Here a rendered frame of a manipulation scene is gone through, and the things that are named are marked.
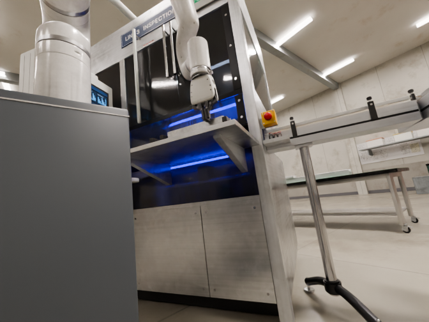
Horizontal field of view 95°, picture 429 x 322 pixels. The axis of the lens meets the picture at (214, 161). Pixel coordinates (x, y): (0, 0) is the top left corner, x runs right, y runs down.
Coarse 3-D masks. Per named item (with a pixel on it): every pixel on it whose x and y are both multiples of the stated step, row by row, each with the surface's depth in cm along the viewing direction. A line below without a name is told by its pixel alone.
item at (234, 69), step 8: (224, 8) 124; (224, 16) 123; (224, 24) 123; (232, 40) 119; (232, 48) 118; (232, 56) 118; (232, 64) 117; (232, 72) 116; (232, 80) 116; (240, 96) 112; (240, 104) 112; (240, 112) 111; (240, 120) 111
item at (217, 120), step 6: (210, 120) 76; (216, 120) 75; (186, 126) 80; (192, 126) 79; (198, 126) 78; (204, 126) 77; (168, 132) 84; (174, 132) 82; (180, 132) 81; (186, 132) 80
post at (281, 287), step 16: (240, 16) 118; (240, 32) 117; (240, 48) 116; (240, 64) 115; (256, 112) 107; (256, 128) 106; (256, 160) 104; (272, 192) 104; (272, 208) 98; (272, 224) 98; (272, 240) 97; (272, 256) 96; (272, 272) 95; (288, 288) 94; (288, 304) 91; (288, 320) 90
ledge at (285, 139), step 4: (284, 136) 100; (288, 136) 99; (264, 140) 104; (268, 140) 103; (272, 140) 102; (276, 140) 101; (280, 140) 100; (284, 140) 101; (288, 140) 102; (264, 144) 105; (268, 144) 107; (272, 144) 108; (276, 144) 109; (280, 144) 110
